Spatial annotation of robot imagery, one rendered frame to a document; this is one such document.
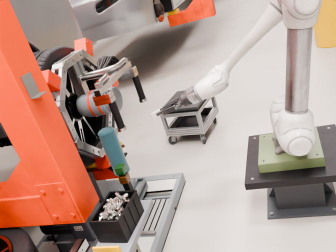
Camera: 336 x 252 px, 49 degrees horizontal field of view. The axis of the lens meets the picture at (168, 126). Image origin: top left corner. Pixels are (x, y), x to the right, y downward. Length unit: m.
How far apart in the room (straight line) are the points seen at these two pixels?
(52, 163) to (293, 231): 1.25
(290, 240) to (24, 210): 1.29
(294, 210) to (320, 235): 0.21
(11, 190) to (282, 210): 1.39
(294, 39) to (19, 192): 1.33
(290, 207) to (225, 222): 0.37
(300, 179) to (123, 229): 0.89
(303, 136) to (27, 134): 1.15
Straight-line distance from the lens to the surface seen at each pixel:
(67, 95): 1.99
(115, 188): 2.38
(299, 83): 1.67
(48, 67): 1.88
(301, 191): 2.09
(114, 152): 1.88
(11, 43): 1.45
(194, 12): 5.44
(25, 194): 1.73
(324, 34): 4.58
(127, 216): 1.55
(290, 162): 1.93
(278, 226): 2.10
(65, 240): 2.15
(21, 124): 1.49
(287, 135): 1.71
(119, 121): 1.74
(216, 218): 2.23
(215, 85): 1.80
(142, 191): 2.43
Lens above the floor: 1.41
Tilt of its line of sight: 24 degrees down
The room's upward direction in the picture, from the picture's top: 18 degrees counter-clockwise
